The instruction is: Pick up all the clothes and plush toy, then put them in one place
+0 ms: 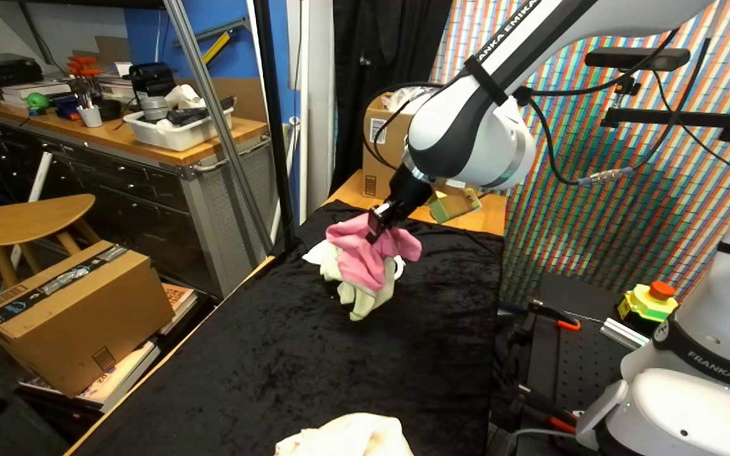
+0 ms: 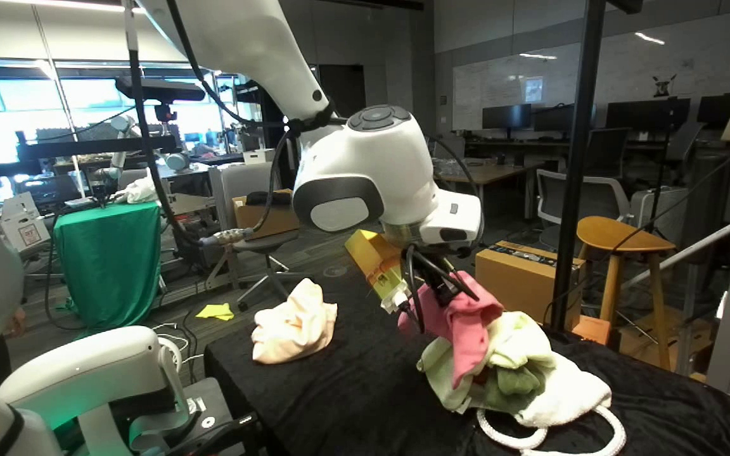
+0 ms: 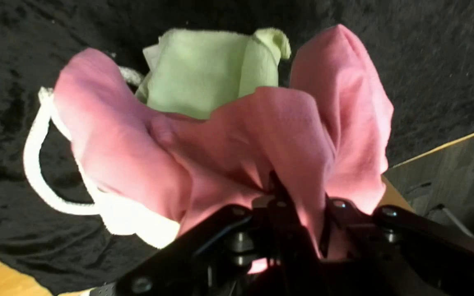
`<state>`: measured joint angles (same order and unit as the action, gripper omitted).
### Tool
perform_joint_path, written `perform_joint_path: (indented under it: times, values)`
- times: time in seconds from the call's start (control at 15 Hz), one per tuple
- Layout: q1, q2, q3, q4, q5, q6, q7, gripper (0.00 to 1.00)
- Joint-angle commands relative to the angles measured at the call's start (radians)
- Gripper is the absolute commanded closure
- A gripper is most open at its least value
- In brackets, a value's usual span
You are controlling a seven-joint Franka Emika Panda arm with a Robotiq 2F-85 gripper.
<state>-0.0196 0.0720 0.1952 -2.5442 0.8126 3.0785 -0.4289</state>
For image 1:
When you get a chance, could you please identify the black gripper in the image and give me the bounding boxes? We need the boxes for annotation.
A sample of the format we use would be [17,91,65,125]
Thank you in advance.
[364,166,433,244]

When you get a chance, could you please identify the pale green white cloth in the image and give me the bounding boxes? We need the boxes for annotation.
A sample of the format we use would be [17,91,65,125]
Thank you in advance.
[303,242,406,323]

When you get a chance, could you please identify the cream beige shirt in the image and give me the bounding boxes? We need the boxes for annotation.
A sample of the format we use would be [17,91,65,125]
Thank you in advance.
[274,413,413,456]

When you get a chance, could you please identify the pink cloth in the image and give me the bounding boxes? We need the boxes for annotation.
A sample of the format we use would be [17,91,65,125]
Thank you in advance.
[324,213,422,292]

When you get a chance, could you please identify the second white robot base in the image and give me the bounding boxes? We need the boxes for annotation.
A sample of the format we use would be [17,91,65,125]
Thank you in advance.
[574,229,730,456]

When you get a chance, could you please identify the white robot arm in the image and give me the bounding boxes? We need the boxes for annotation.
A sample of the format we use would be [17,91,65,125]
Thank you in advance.
[364,0,711,242]

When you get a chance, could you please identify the black velvet table cloth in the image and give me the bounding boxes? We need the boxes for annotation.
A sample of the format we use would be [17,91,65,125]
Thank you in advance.
[76,224,502,456]

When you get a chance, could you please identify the wooden workbench with drawers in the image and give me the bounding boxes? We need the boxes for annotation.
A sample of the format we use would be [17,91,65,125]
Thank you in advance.
[0,104,274,300]

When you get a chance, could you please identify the white tray with items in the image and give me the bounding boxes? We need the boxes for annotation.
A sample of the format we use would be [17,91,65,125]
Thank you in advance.
[123,110,214,153]

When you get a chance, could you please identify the emergency stop button yellow red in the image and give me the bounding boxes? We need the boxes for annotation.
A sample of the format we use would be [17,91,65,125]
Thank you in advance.
[616,280,679,323]

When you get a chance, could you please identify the silver diagonal metal pole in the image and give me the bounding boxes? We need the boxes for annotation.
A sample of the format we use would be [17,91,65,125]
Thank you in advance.
[161,0,270,262]

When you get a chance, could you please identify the brown cardboard box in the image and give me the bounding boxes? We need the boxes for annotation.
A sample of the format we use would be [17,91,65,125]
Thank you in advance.
[0,242,172,395]

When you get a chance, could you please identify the wooden stool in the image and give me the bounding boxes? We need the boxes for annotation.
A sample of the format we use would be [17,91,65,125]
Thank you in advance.
[0,192,98,287]

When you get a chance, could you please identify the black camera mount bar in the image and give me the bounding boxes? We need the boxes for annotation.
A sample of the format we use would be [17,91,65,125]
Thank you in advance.
[582,47,730,147]

